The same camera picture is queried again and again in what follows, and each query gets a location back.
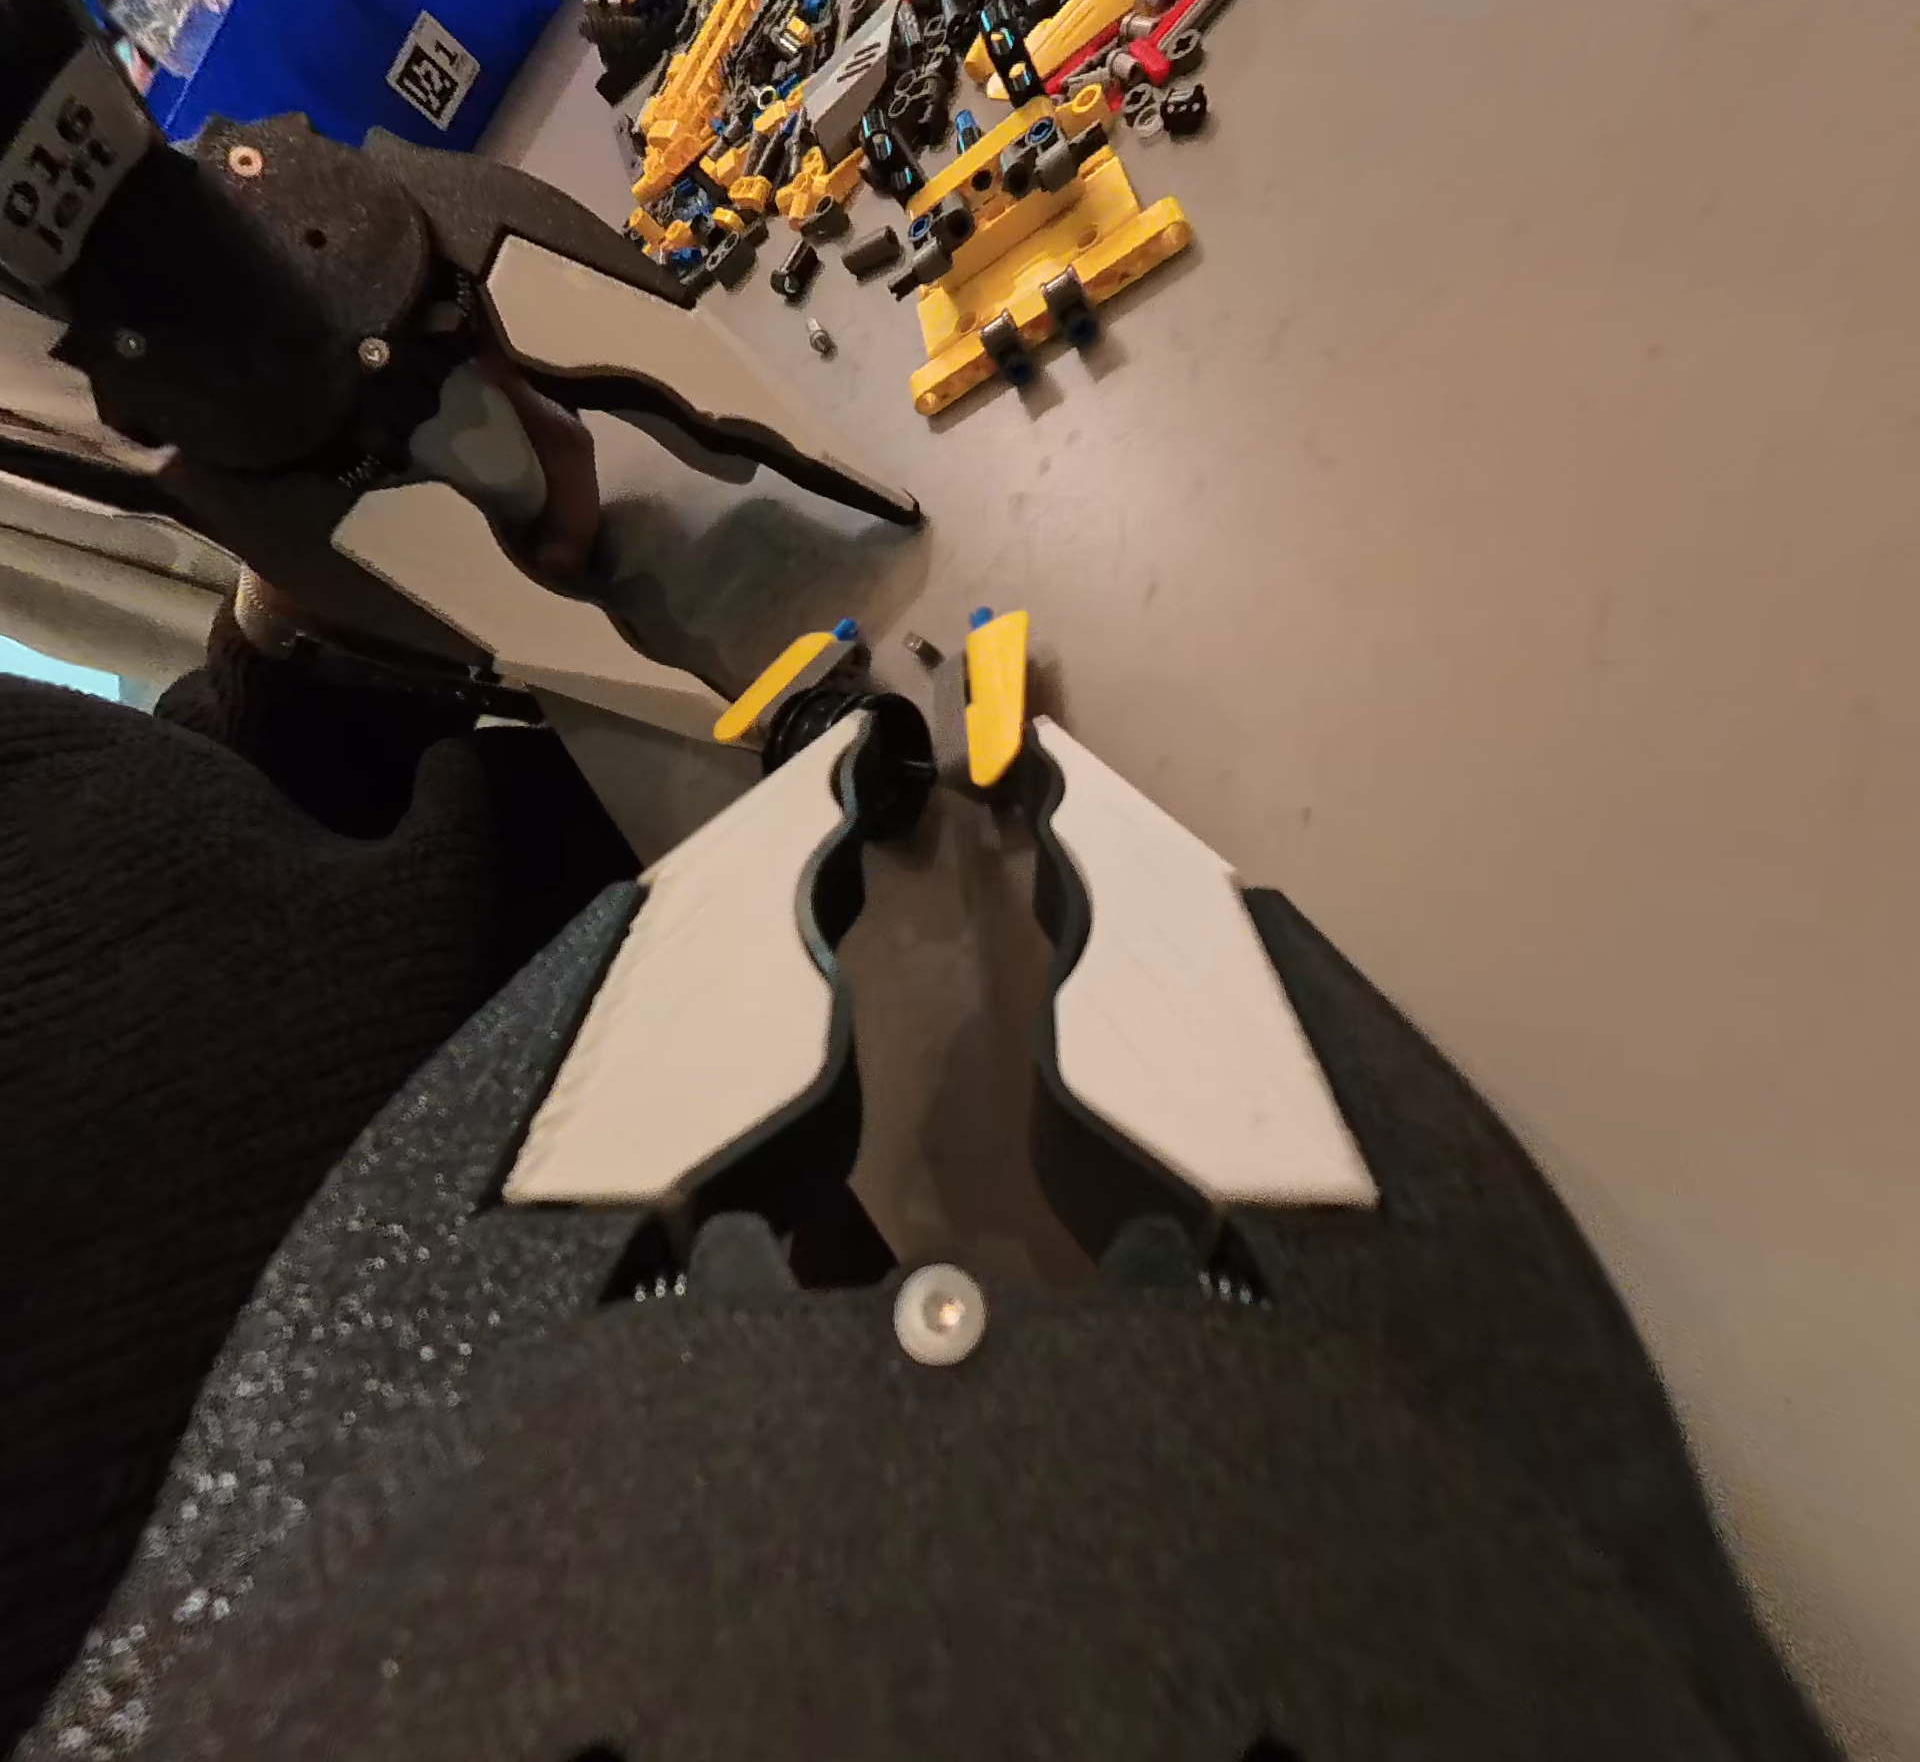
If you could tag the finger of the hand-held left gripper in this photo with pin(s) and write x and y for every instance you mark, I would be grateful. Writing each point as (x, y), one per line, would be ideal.
(451, 578)
(646, 337)

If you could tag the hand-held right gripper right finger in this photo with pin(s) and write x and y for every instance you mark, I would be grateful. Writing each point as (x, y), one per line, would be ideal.
(1184, 1043)

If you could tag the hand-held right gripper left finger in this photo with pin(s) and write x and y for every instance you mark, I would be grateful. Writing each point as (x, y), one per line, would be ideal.
(691, 1043)

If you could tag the black wheel assembly yellow panels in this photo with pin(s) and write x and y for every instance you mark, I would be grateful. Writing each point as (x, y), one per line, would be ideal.
(885, 743)

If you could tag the yellow panel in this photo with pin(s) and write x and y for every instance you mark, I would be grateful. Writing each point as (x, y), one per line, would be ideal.
(994, 699)

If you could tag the yellow toy brick frame assembly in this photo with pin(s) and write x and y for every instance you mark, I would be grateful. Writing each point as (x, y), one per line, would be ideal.
(1050, 263)

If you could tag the person's left forearm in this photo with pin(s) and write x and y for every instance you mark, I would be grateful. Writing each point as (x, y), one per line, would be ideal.
(225, 1043)

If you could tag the person's left hand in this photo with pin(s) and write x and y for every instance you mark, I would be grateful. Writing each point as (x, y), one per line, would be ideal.
(570, 486)

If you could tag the pile of toy brick parts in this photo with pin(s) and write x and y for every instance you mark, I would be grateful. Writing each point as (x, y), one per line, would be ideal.
(900, 24)

